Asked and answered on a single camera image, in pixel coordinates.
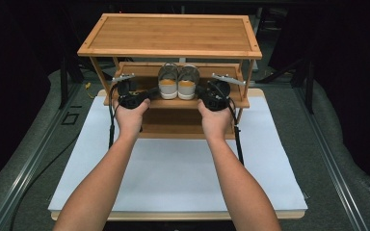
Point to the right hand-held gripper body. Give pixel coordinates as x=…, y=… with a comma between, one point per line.
x=215, y=96

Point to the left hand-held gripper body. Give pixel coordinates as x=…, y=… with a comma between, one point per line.
x=131, y=96

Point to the pair of grey sneakers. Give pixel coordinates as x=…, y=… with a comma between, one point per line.
x=168, y=86

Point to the wooden shoe rack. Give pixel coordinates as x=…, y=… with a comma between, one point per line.
x=173, y=35

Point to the person's left hand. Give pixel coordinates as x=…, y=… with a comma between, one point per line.
x=130, y=120

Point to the person's right hand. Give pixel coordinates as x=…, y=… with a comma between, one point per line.
x=215, y=123

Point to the black stand post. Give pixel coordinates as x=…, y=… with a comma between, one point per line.
x=309, y=86
x=64, y=83

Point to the metal floor rail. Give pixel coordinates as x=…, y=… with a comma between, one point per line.
x=330, y=160
x=29, y=160

